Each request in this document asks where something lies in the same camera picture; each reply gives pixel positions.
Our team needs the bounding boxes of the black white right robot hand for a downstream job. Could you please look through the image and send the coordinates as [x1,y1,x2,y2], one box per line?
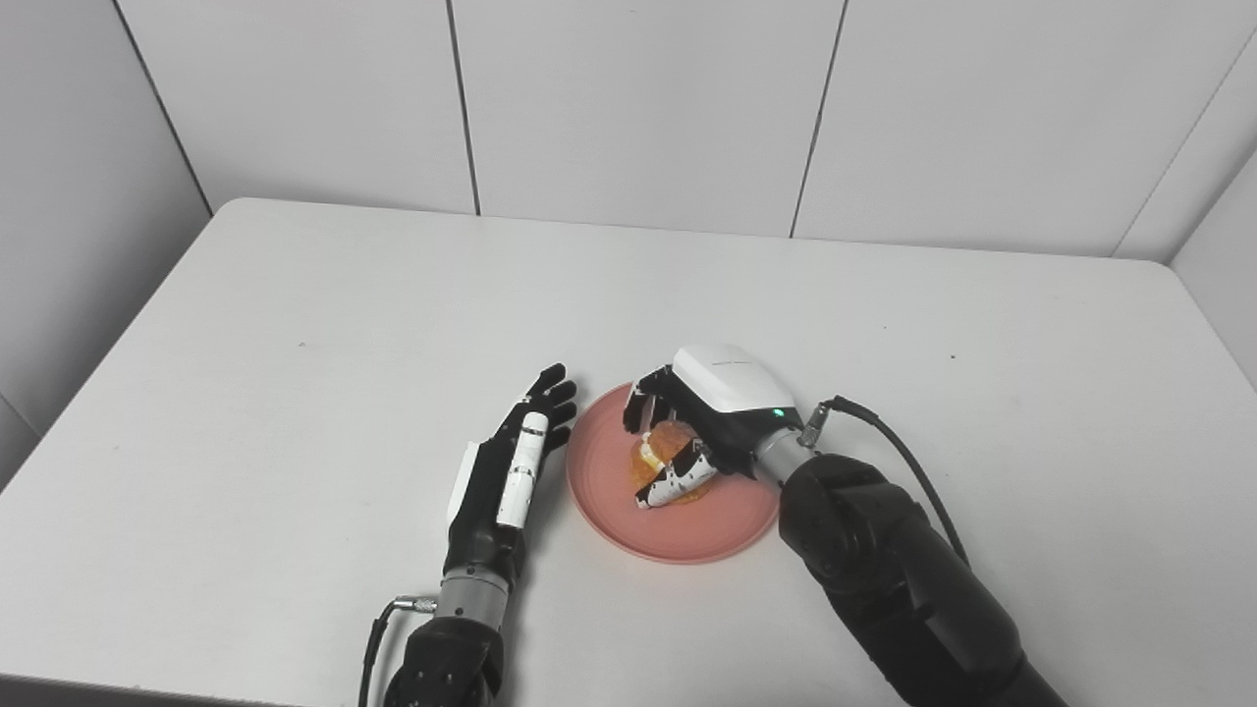
[623,344,801,510]

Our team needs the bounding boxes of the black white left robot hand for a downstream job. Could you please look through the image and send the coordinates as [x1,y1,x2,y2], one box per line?
[444,363,578,590]

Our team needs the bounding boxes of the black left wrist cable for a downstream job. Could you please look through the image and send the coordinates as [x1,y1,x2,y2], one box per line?
[357,594,438,707]

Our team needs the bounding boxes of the golden cream puff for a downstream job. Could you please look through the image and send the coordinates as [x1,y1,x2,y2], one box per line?
[628,420,713,505]

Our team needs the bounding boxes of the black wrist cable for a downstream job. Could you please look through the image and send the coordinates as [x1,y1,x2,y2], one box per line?
[800,396,971,569]
[357,594,438,707]

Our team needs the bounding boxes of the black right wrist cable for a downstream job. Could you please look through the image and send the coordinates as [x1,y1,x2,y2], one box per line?
[800,396,971,569]

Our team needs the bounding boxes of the pink round plate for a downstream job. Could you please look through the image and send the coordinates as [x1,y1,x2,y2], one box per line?
[566,381,782,566]

